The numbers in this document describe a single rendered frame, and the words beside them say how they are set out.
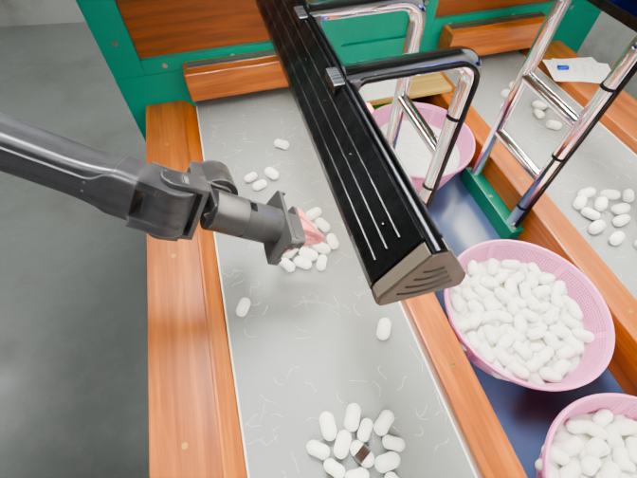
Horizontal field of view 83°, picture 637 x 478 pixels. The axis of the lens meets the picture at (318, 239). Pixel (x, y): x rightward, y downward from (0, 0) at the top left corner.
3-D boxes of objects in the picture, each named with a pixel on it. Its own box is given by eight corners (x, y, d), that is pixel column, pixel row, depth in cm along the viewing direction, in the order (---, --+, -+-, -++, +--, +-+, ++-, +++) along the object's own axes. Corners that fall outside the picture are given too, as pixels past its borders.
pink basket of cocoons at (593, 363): (519, 439, 57) (552, 432, 49) (401, 312, 69) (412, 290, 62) (609, 340, 66) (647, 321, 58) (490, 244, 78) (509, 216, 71)
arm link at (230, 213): (195, 236, 47) (214, 202, 44) (188, 205, 51) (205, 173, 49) (243, 247, 51) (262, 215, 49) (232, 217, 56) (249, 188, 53)
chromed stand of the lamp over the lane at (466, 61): (327, 287, 72) (336, 81, 36) (302, 212, 83) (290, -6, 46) (414, 266, 75) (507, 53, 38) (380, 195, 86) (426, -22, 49)
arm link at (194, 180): (145, 239, 45) (162, 182, 41) (140, 189, 53) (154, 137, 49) (235, 248, 52) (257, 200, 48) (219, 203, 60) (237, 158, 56)
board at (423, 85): (331, 113, 90) (331, 108, 89) (315, 80, 98) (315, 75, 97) (451, 92, 95) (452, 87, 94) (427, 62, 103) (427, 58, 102)
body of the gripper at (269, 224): (287, 192, 57) (246, 177, 52) (302, 243, 51) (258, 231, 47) (265, 217, 60) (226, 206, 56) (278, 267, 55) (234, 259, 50)
